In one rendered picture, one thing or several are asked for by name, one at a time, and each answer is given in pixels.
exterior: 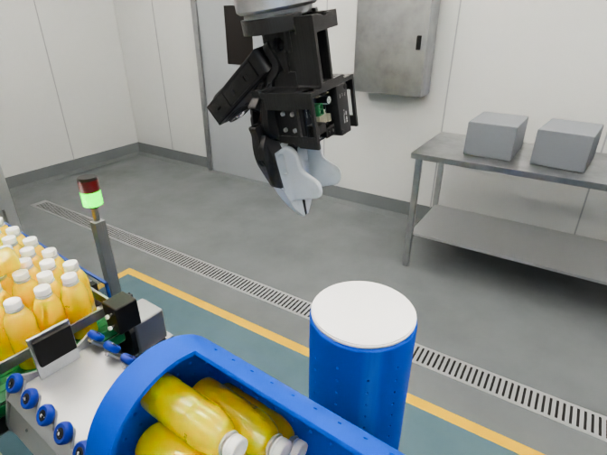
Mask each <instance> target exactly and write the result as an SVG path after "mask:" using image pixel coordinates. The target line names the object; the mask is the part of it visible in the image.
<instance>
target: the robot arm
mask: <svg viewBox="0 0 607 455"><path fill-rule="evenodd" d="M233 1H234V5H235V9H236V14H237V15H239V16H244V20H242V21H241V26H242V31H243V35H244V36H245V37H250V36H260V35H262V39H263V43H264V45H263V46H261V47H258V48H255V49H254V50H253V51H252V52H251V53H250V54H249V55H248V56H247V58H246V59H245V60H244V62H243V63H242V64H241V65H240V66H239V68H238V69H237V70H236V72H235V73H234V74H233V75H232V77H231V78H230V79H229V80H228V82H227V83H226V84H225V85H224V87H223V88H222V89H221V90H219V92H218V93H217V94H216V95H215V96H214V98H213V99H212V101H211V102H210V103H209V105H208V106H207V108H208V109H209V111H210V113H211V114H212V115H213V117H214V118H215V120H216V121H217V122H218V124H219V125H222V124H224V123H227V122H228V121H230V123H231V122H234V121H236V120H238V119H239V118H241V117H242V116H243V115H245V114H246V113H247V111H248V110H249V109H250V115H251V117H250V122H251V125H252V126H251V127H250V128H249V129H248V130H249V132H250V133H251V137H252V146H253V152H254V155H255V159H256V162H257V165H258V167H259V169H260V170H261V172H262V173H263V174H264V175H265V177H266V179H267V181H268V182H269V184H270V185H271V186H272V187H274V189H275V191H276V192H277V193H278V195H279V196H280V197H281V199H282V200H283V201H284V202H285V203H286V204H287V205H288V206H289V207H290V208H291V209H292V210H293V211H294V212H296V213H297V214H298V215H300V216H305V215H306V214H308V213H309V209H310V206H311V203H312V199H317V198H320V197H321V196H322V187H325V186H331V185H336V184H338V183H339V182H340V181H341V170H340V168H339V167H338V166H337V165H335V164H333V163H332V162H330V161H328V160H327V159H326V158H325V157H324V156H323V153H322V144H321V140H323V139H324V138H329V137H331V136H332V135H345V134H347V133H348V132H349V131H350V130H351V126H358V125H359V123H358V114H357V105H356V96H355V87H354V77H353V74H333V73H332V58H331V51H330V44H329V35H328V28H331V27H333V26H337V25H338V20H337V12H336V8H334V9H328V10H321V11H318V7H317V6H313V3H315V2H316V1H317V0H233ZM347 89H350V97H351V105H352V115H350V111H349V102H348V94H347ZM281 143H284V144H288V146H285V147H284V148H282V147H281V145H280V144H281Z"/></svg>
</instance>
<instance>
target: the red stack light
mask: <svg viewBox="0 0 607 455"><path fill-rule="evenodd" d="M77 184H78V187H79V193H81V194H91V193H95V192H98V191H99V190H100V187H99V183H98V178H97V179H96V180H94V181H90V182H78V181H77Z"/></svg>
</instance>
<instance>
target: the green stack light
mask: <svg viewBox="0 0 607 455"><path fill-rule="evenodd" d="M80 197H81V201H82V205H83V207H84V208H95V207H99V206H101V205H102V204H103V199H102V195H101V190H99V191H98V192H95V193H91V194H81V193H80Z"/></svg>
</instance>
